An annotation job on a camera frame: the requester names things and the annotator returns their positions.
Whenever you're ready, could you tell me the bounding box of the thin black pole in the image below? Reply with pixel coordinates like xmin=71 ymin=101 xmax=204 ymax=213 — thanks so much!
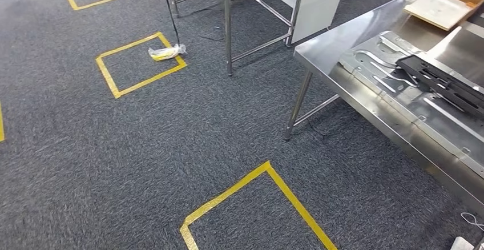
xmin=159 ymin=0 xmax=182 ymax=47

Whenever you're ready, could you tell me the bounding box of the clear bag with yellow contents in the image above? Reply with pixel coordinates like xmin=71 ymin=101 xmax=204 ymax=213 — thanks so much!
xmin=148 ymin=44 xmax=188 ymax=62

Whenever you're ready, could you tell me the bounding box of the white panel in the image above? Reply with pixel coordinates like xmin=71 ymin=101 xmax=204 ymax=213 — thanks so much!
xmin=232 ymin=0 xmax=349 ymax=45

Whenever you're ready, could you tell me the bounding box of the black plastic license plate frame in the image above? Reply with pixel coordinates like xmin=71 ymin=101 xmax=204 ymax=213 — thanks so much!
xmin=396 ymin=54 xmax=484 ymax=119

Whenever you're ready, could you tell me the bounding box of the small white object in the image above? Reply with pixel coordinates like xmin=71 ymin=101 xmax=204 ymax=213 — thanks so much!
xmin=450 ymin=236 xmax=475 ymax=250

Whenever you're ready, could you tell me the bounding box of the stainless steel workbench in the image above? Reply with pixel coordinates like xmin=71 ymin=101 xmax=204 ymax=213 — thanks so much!
xmin=283 ymin=0 xmax=484 ymax=219

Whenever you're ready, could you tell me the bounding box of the stamped silver metal panel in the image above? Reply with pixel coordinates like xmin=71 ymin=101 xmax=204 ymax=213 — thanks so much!
xmin=338 ymin=30 xmax=484 ymax=181

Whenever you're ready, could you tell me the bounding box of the open cardboard box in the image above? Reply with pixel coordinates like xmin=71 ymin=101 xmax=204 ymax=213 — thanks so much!
xmin=402 ymin=0 xmax=484 ymax=31

